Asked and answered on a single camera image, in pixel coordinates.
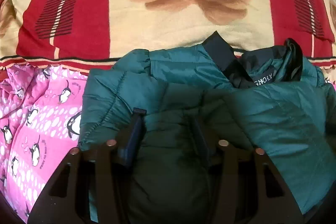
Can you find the green puffer jacket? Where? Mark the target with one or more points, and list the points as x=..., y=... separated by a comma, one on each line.
x=272, y=98

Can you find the red rose patterned blanket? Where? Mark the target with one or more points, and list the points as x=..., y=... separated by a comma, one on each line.
x=86, y=34

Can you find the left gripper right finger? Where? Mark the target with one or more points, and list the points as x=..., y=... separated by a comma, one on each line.
x=245, y=186

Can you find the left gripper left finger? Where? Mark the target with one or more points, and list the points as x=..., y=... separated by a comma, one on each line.
x=94, y=180

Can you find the pink penguin bedsheet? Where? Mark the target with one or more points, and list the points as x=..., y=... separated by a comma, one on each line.
x=40, y=123

